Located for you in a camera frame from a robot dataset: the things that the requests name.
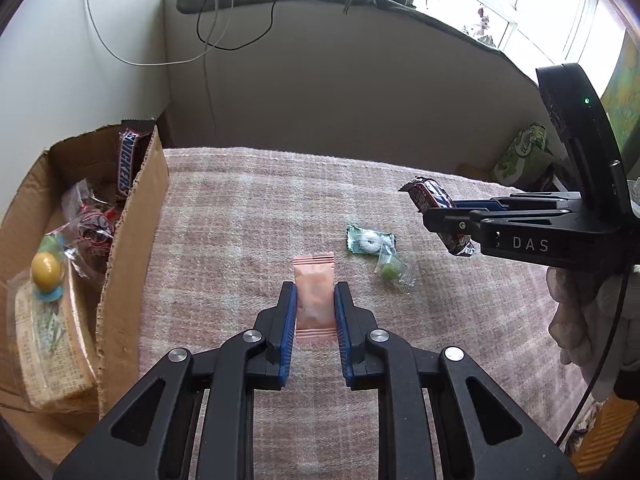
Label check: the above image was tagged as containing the snickers bar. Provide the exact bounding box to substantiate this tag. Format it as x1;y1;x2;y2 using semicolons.
398;175;478;258
116;119;155;200

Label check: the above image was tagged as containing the green jelly candy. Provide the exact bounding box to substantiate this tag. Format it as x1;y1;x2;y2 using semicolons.
375;246;416;294

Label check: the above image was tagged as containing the pink snack packet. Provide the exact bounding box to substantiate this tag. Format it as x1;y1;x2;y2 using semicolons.
293;252;336;346

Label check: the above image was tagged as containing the yellow ball candy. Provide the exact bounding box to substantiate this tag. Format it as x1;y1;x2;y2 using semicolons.
30;234;66;302

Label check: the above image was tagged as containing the green mint ring candy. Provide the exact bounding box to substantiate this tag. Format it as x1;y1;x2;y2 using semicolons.
346;224;396;256

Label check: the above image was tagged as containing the dark date snack packet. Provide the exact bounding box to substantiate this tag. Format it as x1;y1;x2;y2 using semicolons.
61;179;110;222

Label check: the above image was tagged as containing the gloved right hand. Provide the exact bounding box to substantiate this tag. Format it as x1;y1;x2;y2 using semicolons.
547;266;639;402

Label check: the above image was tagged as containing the green tissue box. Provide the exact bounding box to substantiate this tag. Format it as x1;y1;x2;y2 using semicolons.
490;122;554;188

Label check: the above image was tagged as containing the packaged cracker bread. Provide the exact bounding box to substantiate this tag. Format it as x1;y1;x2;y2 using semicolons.
8;273;98;413

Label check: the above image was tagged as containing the brown cardboard box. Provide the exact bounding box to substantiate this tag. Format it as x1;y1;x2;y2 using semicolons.
1;120;169;478

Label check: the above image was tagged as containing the pink checked table cloth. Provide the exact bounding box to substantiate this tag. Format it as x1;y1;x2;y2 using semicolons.
139;148;584;479

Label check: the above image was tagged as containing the small figurine on sill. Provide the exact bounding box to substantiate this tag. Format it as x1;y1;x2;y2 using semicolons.
472;6;496;48

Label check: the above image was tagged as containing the black cable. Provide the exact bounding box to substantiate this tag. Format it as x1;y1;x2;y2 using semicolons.
194;0;312;52

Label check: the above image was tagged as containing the white cable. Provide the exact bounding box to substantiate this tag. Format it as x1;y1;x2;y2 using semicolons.
81;0;237;68

